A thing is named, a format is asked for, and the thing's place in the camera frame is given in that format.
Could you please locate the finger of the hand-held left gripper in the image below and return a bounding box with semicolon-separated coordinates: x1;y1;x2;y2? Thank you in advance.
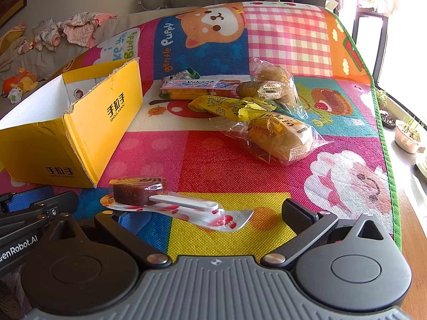
0;187;56;213
0;191;80;238

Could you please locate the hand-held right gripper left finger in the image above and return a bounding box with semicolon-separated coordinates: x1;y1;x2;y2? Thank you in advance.
50;211;173;269

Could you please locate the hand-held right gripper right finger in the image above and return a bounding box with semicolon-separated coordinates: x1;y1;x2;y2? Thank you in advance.
260;198;392;270

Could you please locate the yellow cardboard box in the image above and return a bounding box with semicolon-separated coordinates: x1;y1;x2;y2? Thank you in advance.
0;57;144;189

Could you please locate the bread bun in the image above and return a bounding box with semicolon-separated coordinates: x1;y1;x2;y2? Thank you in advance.
209;111;330;168
250;57;309;119

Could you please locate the yellow snack packet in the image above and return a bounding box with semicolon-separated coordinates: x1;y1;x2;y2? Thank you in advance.
188;94;277;122

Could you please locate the brown cake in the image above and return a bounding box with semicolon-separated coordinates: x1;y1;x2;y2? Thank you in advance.
235;80;284;101

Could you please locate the pink stationery pack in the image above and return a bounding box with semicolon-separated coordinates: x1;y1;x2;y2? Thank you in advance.
161;69;242;101

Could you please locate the dark patterned cloth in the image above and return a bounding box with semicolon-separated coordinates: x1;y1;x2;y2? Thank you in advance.
0;266;33;311

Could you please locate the colourful cartoon play mat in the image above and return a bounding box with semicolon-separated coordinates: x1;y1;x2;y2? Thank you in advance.
0;2;400;264

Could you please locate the orange plush toy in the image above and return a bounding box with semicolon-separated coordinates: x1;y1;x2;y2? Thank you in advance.
3;68;38;94

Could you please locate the dark plant pot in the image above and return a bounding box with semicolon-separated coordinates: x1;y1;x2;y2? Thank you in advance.
378;90;397;129

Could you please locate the white flower pot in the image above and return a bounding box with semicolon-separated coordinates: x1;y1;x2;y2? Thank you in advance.
394;117;422;154

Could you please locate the white round container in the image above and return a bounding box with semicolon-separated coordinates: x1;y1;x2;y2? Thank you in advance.
414;153;427;185

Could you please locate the small patterned baby garment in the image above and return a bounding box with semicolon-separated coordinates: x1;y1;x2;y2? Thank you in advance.
33;20;62;53

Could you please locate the pink folded cloth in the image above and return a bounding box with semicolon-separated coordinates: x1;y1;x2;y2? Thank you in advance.
9;22;27;38

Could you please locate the pink baby clothes pile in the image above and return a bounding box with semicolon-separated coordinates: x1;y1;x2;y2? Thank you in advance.
62;13;119;48

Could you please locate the grey sofa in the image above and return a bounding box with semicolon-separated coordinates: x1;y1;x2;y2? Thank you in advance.
0;7;202;121

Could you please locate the black window frame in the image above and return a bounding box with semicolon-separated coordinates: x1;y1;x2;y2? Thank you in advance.
350;7;389;88

